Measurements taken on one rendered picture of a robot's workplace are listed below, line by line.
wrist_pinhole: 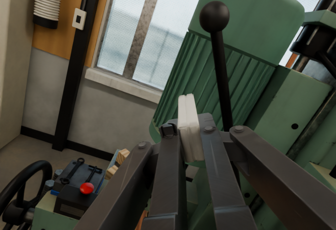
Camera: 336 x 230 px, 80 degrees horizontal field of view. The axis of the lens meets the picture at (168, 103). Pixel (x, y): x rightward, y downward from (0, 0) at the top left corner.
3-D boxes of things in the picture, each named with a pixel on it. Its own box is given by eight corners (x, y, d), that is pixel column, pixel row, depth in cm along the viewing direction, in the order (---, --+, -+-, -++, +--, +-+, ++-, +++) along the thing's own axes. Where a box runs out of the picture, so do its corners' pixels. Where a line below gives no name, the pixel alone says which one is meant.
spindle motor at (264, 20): (153, 112, 53) (202, -15, 42) (214, 135, 54) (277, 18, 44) (141, 151, 37) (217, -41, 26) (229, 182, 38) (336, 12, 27)
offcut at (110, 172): (118, 179, 68) (122, 170, 66) (111, 185, 64) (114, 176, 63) (111, 174, 69) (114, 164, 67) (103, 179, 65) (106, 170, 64)
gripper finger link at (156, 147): (184, 171, 13) (140, 177, 13) (183, 133, 18) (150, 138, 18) (179, 151, 12) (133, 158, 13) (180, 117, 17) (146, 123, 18)
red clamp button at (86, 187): (83, 183, 48) (84, 179, 47) (95, 187, 48) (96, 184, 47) (77, 192, 45) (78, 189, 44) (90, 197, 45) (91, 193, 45)
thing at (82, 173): (69, 169, 56) (73, 153, 54) (106, 182, 57) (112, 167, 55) (38, 208, 44) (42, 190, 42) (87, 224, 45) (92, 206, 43)
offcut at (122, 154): (122, 157, 78) (125, 148, 77) (129, 163, 77) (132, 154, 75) (115, 160, 75) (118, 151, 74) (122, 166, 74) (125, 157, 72)
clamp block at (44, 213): (62, 187, 61) (68, 165, 58) (105, 202, 62) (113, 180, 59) (28, 235, 47) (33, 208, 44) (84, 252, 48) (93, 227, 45)
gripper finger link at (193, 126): (188, 126, 14) (199, 124, 14) (185, 94, 20) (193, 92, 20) (195, 162, 15) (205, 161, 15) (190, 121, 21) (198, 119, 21)
